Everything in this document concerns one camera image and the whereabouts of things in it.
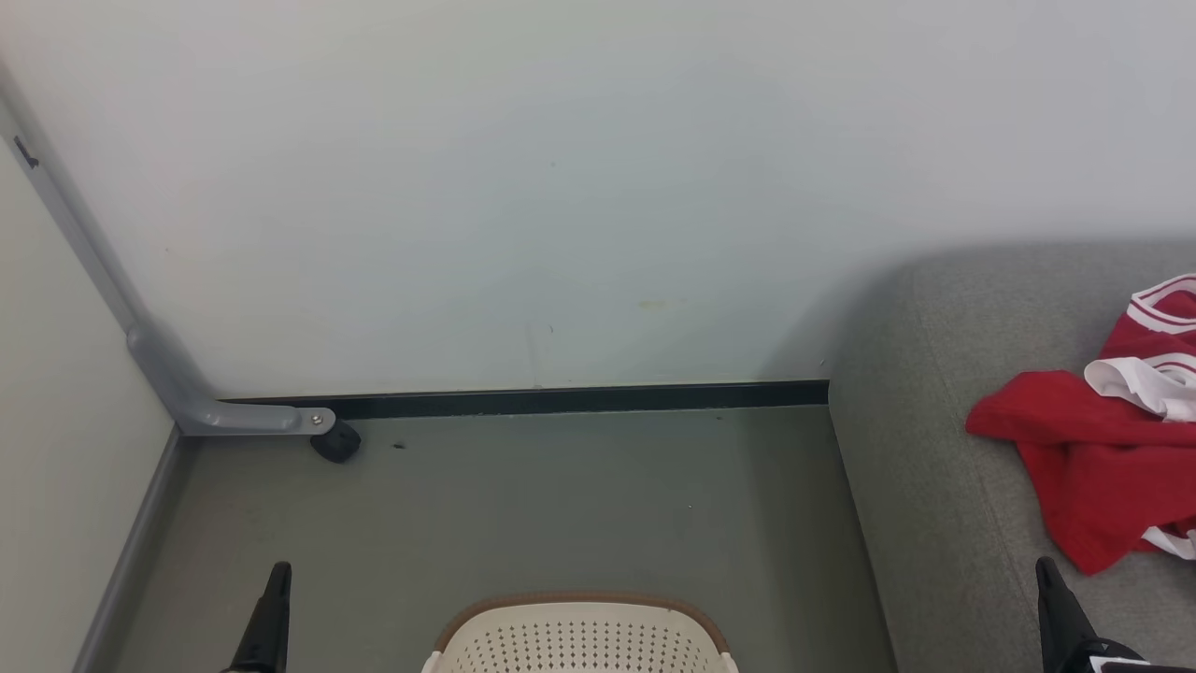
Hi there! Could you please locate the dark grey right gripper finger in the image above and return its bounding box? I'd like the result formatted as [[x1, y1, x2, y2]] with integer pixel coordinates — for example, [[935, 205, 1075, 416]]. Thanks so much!
[[1033, 556, 1100, 673]]

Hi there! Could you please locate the dark caster wheel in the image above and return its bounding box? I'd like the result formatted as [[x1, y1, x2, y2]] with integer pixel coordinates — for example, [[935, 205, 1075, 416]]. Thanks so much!
[[309, 420, 363, 465]]

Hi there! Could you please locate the red and white jersey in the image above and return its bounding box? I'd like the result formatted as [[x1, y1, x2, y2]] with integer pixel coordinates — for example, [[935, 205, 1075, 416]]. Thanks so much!
[[965, 273, 1196, 577]]

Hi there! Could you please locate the grey floor skirting strip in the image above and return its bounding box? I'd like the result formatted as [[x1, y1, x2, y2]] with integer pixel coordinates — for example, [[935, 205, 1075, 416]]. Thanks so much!
[[73, 424, 191, 673]]

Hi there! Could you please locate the cream perforated laundry basket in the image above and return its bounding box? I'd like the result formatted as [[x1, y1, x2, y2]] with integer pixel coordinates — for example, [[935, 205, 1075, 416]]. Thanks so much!
[[420, 590, 741, 673]]

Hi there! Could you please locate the grey fabric sofa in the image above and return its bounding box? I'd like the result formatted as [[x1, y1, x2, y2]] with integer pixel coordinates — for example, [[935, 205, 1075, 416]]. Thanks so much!
[[827, 240, 1196, 673]]

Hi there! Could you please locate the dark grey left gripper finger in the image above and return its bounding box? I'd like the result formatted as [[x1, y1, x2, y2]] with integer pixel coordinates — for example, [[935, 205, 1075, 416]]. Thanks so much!
[[222, 561, 294, 673]]

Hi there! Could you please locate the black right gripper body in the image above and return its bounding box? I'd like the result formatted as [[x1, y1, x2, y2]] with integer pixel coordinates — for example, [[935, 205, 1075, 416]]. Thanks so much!
[[1056, 639, 1196, 673]]

